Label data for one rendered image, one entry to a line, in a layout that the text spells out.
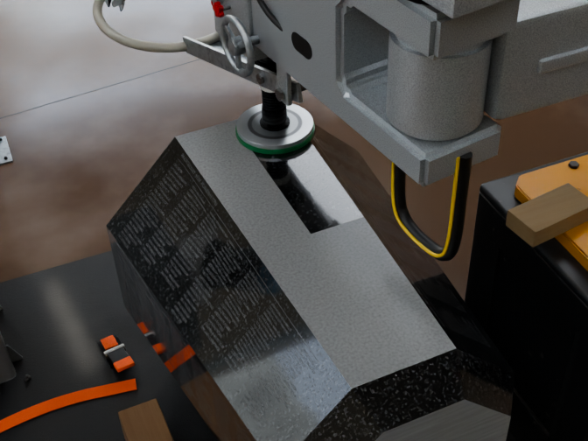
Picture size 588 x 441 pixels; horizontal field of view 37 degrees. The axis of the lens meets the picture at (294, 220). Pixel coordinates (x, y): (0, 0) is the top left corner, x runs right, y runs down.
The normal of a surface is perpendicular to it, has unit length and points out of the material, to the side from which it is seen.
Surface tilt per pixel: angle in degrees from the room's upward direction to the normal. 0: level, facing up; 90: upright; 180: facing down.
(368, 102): 0
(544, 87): 90
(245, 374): 45
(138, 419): 0
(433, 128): 90
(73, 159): 0
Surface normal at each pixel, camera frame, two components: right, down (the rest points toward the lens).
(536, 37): 0.40, 0.59
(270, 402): -0.66, -0.31
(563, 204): -0.04, -0.76
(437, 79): -0.15, 0.65
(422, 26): -0.85, 0.37
